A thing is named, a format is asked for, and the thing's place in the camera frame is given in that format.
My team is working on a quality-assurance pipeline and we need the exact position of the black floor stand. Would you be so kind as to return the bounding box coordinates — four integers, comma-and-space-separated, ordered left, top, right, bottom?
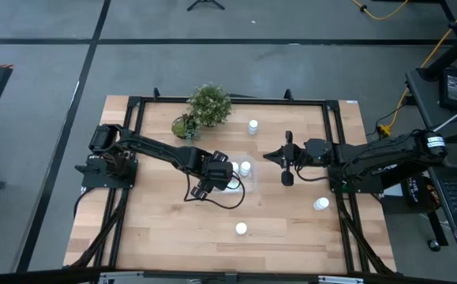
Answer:
416, 0, 457, 82

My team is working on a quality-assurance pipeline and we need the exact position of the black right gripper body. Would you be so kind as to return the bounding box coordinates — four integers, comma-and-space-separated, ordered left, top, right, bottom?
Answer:
280, 129, 306, 188

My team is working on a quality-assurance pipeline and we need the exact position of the yellow extension cable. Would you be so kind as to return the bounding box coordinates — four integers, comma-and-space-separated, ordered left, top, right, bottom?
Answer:
349, 0, 410, 21
377, 0, 457, 138

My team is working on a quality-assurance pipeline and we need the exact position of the black printed bag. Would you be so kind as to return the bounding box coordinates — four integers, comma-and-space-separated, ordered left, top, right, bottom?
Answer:
400, 174, 439, 211

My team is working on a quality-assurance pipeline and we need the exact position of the black aluminium table frame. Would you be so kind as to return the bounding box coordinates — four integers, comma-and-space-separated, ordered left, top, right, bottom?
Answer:
64, 87, 398, 277

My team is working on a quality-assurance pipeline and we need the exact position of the black side desk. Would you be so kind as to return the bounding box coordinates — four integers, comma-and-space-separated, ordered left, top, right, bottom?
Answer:
404, 66, 457, 144

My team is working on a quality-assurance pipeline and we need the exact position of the black tripod base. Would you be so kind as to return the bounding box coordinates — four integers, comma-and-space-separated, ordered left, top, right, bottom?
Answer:
186, 0, 227, 12

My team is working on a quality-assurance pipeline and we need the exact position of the succulent in dark bowl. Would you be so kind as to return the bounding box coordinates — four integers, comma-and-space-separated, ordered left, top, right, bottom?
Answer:
170, 113, 201, 144

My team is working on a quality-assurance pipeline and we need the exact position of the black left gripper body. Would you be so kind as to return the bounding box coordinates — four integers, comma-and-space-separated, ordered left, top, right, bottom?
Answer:
189, 149, 235, 201

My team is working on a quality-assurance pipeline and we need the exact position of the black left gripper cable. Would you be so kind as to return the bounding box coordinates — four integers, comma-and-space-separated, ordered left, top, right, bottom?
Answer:
182, 169, 247, 211

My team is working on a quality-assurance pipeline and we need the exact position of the bushy plant in black pot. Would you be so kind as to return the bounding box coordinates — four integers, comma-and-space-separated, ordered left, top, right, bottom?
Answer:
186, 81, 233, 128

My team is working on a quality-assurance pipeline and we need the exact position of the clear plastic basket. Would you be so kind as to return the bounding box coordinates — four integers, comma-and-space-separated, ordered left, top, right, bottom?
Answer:
222, 155, 258, 195

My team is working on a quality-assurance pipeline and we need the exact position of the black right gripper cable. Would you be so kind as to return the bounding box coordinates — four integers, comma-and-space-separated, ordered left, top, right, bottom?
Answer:
290, 159, 334, 183

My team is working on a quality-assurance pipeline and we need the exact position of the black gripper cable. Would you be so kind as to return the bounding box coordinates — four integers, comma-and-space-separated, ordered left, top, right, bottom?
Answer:
290, 159, 334, 183
182, 169, 247, 211

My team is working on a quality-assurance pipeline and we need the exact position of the black power brick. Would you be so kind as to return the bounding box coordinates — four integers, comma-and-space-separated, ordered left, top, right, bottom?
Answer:
438, 67, 457, 112

